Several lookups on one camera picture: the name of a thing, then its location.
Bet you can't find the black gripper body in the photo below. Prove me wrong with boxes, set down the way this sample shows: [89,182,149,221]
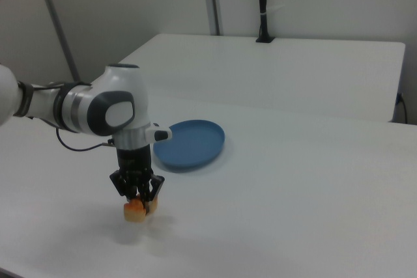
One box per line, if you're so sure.
[116,145,154,178]

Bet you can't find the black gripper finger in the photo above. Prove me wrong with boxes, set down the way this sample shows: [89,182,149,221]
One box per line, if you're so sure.
[139,173,165,216]
[108,170,140,201]

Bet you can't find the orange glazed bread roll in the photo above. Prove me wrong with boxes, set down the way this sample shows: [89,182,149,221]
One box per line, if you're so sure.
[123,194,160,224]

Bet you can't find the blue round plate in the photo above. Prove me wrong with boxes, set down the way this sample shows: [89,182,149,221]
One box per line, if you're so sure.
[152,118,226,173]

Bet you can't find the blue cable on arm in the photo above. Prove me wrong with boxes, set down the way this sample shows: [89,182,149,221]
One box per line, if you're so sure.
[55,126,115,152]

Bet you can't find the grey partition frame post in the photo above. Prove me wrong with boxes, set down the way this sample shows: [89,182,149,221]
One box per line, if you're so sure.
[206,0,225,36]
[31,0,81,82]

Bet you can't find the black wall power cable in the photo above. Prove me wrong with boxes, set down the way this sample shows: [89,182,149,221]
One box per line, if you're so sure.
[395,91,409,123]

